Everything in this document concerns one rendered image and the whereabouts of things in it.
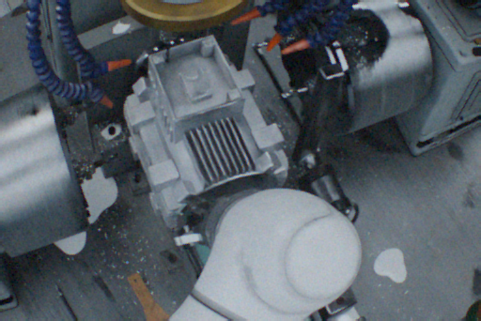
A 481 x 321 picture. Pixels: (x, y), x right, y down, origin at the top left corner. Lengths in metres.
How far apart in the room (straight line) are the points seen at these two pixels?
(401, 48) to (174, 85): 0.36
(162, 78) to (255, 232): 0.49
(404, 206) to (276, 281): 0.82
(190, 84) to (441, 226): 0.61
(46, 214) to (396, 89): 0.58
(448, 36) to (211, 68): 0.42
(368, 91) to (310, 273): 0.56
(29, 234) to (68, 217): 0.08
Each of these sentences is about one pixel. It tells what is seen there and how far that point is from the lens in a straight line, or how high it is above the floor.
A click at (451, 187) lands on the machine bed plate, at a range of 1.40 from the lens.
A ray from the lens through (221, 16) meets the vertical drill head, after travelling 0.82.
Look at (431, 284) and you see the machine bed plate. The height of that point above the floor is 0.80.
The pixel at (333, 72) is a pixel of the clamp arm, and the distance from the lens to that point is 0.89.
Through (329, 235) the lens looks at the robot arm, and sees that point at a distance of 0.55.
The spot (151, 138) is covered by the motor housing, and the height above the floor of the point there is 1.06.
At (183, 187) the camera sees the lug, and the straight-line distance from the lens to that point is 0.96.
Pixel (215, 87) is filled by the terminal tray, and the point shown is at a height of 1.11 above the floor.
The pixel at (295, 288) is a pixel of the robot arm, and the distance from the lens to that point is 0.54.
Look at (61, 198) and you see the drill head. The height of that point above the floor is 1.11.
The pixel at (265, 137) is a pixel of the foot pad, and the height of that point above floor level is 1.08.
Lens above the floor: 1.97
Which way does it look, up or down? 64 degrees down
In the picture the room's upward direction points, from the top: 11 degrees clockwise
